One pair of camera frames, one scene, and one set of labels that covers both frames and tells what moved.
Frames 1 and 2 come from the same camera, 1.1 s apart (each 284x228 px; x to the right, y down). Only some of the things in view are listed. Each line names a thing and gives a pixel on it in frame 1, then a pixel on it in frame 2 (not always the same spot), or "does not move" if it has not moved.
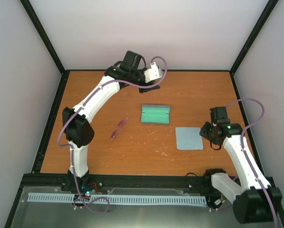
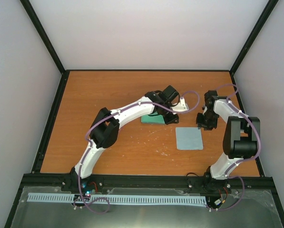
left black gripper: (142, 90) -> (169, 120)
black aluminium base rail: (121, 183) does not move
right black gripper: (203, 133) -> (206, 127)
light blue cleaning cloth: (189, 138) does not move
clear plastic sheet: (215, 213) does not move
